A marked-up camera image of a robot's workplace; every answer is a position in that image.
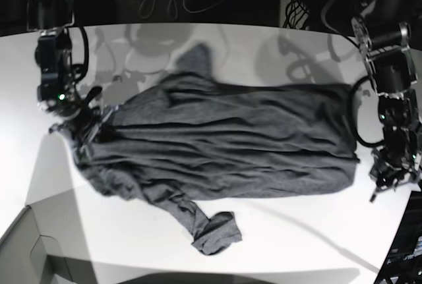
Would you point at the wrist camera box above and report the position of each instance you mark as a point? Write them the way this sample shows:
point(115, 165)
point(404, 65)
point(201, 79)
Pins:
point(82, 154)

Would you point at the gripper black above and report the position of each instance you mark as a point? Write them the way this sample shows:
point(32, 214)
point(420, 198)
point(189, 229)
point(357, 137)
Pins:
point(82, 126)
point(388, 176)

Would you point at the dark grey t-shirt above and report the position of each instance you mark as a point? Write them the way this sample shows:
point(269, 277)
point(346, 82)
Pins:
point(190, 138)

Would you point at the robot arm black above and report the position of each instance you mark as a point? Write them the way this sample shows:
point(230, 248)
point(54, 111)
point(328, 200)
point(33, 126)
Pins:
point(382, 33)
point(57, 92)

